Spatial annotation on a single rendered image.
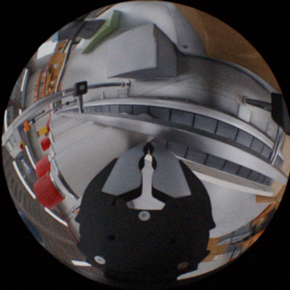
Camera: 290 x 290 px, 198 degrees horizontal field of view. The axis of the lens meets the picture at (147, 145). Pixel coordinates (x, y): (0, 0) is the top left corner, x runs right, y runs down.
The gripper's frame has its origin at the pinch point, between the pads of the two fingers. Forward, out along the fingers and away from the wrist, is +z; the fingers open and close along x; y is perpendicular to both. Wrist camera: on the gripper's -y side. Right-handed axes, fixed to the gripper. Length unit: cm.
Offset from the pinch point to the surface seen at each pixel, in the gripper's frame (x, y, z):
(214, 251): 183, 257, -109
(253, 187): 19.4, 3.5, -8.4
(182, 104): 4.9, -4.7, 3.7
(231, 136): 12.4, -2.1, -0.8
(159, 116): 1.7, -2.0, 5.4
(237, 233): 139, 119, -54
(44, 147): -25.8, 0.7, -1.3
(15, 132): -63, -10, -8
